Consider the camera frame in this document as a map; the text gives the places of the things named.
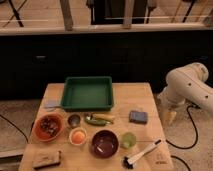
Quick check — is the blue sponge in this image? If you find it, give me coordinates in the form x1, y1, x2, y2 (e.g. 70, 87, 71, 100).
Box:
129, 111, 148, 124

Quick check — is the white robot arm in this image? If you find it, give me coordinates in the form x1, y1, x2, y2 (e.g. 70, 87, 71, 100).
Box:
158, 62, 213, 126

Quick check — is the green plastic tray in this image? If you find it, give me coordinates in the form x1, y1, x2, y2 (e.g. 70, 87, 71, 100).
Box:
60, 76, 114, 111

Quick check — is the green cup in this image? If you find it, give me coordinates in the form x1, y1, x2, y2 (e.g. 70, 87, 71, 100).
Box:
121, 132, 136, 149

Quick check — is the dark purple bowl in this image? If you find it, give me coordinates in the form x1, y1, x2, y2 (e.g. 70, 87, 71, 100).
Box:
91, 130, 119, 158

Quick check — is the green chili pepper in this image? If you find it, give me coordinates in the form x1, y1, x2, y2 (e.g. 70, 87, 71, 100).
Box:
84, 117, 111, 126

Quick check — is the small bowl with orange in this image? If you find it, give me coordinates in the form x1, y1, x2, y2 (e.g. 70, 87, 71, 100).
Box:
69, 127, 87, 146

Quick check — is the small metal cup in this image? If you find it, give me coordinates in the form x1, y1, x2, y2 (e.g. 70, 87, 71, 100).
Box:
67, 114, 81, 128

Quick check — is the small blue grey cloth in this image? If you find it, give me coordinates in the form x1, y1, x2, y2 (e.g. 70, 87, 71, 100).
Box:
44, 100, 60, 111

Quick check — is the orange bowl with food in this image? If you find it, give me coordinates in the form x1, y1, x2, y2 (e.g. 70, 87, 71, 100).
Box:
33, 114, 64, 142

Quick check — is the black floor cable right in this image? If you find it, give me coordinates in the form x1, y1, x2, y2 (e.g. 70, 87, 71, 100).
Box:
165, 105, 200, 150

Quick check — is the black floor cable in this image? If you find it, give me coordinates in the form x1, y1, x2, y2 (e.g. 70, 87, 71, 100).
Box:
165, 105, 200, 150
0, 114, 30, 144

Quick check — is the white handled black brush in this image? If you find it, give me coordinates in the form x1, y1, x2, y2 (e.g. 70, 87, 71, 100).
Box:
123, 140, 161, 169

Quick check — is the wooden handled utensil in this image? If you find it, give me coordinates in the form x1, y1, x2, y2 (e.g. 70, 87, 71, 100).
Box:
88, 113, 115, 122

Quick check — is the black floor cable left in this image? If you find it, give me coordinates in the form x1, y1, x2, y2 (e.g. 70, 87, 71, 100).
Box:
0, 114, 30, 144

